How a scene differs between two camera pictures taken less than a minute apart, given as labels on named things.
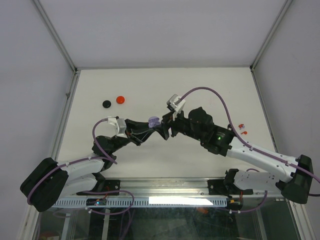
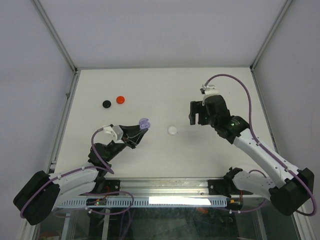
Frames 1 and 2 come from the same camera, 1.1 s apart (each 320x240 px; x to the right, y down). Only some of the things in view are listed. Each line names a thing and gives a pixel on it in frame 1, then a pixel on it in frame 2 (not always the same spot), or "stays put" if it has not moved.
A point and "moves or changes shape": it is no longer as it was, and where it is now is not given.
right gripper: x=169 y=121 to x=196 y=107
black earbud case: x=106 y=104 stays put
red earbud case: x=120 y=99 stays put
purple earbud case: x=153 y=121 moves or changes shape
